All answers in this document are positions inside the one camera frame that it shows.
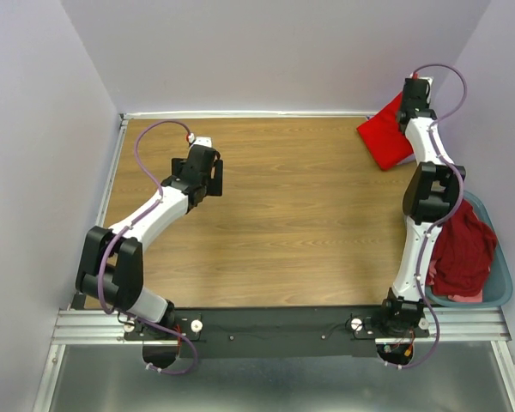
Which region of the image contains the teal plastic basket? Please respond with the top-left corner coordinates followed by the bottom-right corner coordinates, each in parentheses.
top-left (426, 191), bottom-right (513, 308)

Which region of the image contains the bright red t shirt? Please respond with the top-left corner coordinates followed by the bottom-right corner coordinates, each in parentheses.
top-left (357, 93), bottom-right (414, 171)

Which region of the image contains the dark red t shirt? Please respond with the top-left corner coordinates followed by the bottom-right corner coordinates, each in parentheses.
top-left (430, 200), bottom-right (498, 294)

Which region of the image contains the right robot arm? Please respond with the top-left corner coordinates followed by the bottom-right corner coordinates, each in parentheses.
top-left (377, 74), bottom-right (465, 337)

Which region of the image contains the folded lavender t shirt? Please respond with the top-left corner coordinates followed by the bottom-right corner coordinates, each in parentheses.
top-left (396, 111), bottom-right (415, 166)

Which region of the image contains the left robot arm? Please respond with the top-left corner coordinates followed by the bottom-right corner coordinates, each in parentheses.
top-left (76, 137), bottom-right (223, 339)

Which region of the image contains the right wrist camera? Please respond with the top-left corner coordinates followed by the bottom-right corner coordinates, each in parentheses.
top-left (403, 73), bottom-right (433, 104)

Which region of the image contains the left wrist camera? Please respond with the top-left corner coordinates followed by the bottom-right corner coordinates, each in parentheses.
top-left (185, 133), bottom-right (213, 148)

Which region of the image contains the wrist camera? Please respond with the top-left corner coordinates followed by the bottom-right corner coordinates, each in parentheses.
top-left (185, 133), bottom-right (213, 148)
top-left (403, 73), bottom-right (433, 104)

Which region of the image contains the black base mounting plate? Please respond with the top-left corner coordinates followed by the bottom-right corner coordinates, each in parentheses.
top-left (124, 305), bottom-right (429, 366)

